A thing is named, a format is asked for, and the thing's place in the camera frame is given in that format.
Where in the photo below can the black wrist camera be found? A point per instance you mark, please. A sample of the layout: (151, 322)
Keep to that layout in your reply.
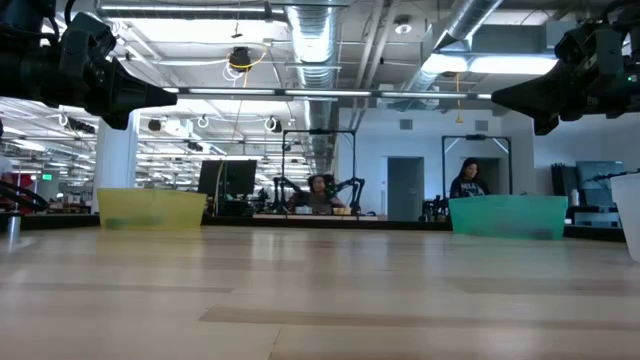
(590, 42)
(90, 37)

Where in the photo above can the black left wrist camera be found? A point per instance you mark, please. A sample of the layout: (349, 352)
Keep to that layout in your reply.
(90, 37)

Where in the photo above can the grey wall vent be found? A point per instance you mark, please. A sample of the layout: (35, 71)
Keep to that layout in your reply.
(481, 125)
(406, 124)

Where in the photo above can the dark door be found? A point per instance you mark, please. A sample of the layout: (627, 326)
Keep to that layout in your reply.
(492, 172)

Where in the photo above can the black ceiling device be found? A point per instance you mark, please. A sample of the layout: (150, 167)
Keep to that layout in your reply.
(240, 57)

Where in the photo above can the green exit sign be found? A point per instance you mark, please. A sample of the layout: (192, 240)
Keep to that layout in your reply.
(47, 176)

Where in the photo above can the red background furniture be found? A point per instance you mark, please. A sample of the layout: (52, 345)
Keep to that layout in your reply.
(22, 181)

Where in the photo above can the black metal rig frame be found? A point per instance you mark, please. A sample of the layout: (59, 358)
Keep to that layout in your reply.
(475, 137)
(320, 131)

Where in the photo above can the black monitor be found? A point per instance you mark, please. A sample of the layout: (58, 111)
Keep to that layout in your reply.
(235, 177)

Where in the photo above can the black table frame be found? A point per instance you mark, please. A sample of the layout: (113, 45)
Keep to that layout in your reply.
(400, 225)

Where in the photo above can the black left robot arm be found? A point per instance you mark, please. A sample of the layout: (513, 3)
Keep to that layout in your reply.
(25, 75)

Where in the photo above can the grey door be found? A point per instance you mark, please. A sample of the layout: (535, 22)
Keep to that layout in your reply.
(405, 190)

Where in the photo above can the yellow hanging pendant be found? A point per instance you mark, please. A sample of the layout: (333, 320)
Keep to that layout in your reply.
(458, 119)

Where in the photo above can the black cabinet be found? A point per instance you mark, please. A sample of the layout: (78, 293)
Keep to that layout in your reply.
(562, 180)

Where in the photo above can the grey blue board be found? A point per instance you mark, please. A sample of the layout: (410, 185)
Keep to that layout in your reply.
(597, 175)

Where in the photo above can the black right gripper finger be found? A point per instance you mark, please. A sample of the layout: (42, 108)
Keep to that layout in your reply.
(545, 115)
(545, 95)

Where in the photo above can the white bottle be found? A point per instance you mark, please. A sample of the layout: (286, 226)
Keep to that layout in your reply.
(575, 196)

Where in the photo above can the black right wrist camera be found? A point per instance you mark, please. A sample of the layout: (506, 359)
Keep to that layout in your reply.
(590, 42)

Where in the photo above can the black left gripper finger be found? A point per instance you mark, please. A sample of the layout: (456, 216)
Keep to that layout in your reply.
(125, 92)
(131, 110)

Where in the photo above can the silver metal post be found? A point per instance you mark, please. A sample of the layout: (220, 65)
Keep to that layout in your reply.
(14, 227)

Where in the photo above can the green translucent plastic bin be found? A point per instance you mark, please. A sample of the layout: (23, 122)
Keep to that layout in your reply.
(507, 217)

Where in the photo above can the bright ceiling light panel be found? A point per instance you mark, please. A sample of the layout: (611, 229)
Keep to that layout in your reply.
(500, 64)

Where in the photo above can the long linear ceiling light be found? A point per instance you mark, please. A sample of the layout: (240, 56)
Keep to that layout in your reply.
(325, 92)

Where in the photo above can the silver ventilation duct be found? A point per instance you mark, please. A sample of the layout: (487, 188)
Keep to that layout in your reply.
(465, 20)
(314, 40)

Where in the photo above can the white column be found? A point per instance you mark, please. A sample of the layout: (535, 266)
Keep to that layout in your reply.
(115, 160)

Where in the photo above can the yellow translucent plastic bin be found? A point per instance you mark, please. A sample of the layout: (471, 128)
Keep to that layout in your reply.
(150, 210)

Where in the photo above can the white ceiling sensor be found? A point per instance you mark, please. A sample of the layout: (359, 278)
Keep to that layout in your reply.
(402, 28)

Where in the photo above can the person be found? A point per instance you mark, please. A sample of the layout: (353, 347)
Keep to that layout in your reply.
(469, 187)
(317, 200)

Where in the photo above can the clear plastic bin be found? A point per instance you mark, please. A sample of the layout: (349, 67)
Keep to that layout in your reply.
(630, 215)

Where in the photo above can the black background robot arm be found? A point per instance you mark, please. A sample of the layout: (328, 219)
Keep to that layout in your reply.
(356, 190)
(280, 187)

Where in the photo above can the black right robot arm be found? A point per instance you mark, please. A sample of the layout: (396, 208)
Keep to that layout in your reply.
(635, 100)

